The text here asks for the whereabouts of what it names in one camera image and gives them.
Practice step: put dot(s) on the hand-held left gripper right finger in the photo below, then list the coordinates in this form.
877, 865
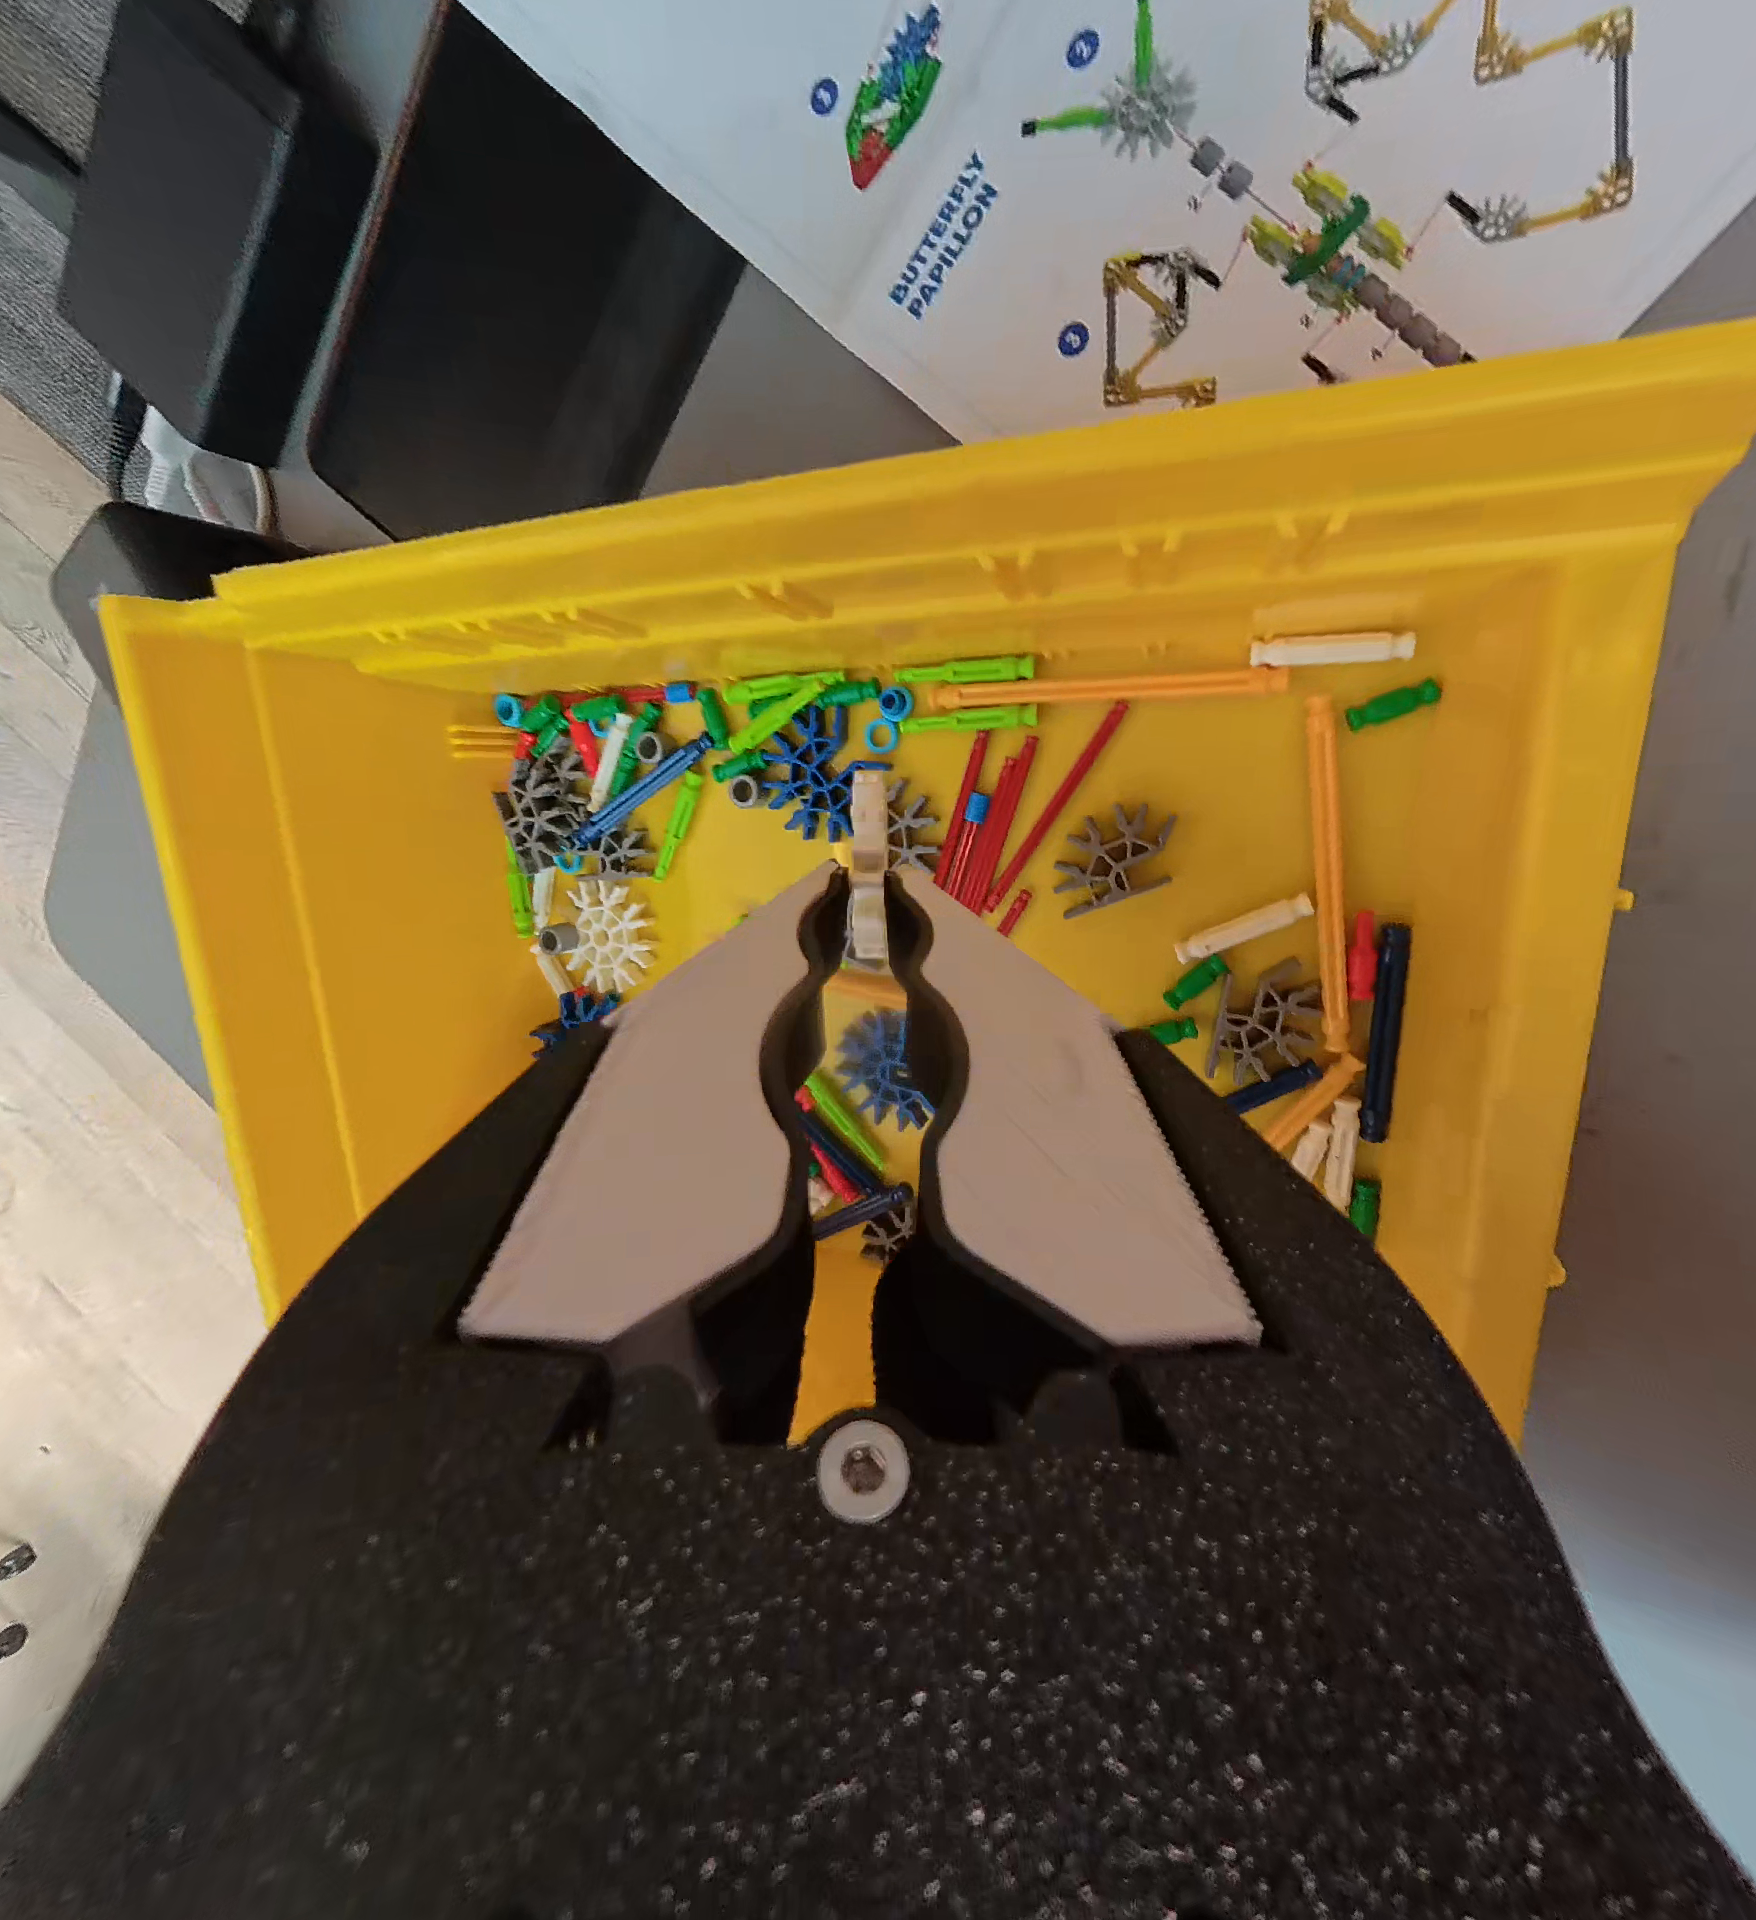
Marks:
1072, 1183

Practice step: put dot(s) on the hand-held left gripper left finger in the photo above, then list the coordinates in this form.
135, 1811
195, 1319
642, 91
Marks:
638, 1183

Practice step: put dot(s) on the short white toy rod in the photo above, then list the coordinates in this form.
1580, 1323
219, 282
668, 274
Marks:
872, 886

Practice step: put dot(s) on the yellow plastic bin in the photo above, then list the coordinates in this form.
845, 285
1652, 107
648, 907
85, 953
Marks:
368, 899

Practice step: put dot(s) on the pile of colourful toy pieces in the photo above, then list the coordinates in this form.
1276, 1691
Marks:
1117, 686

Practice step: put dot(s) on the grey desk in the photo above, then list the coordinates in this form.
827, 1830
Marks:
1718, 899

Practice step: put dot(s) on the white shoe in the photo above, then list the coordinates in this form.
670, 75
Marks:
205, 473

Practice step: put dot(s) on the folded paper instruction sheet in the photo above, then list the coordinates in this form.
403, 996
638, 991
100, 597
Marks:
759, 150

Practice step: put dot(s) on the black cabinet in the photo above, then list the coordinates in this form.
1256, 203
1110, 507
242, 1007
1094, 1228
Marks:
174, 223

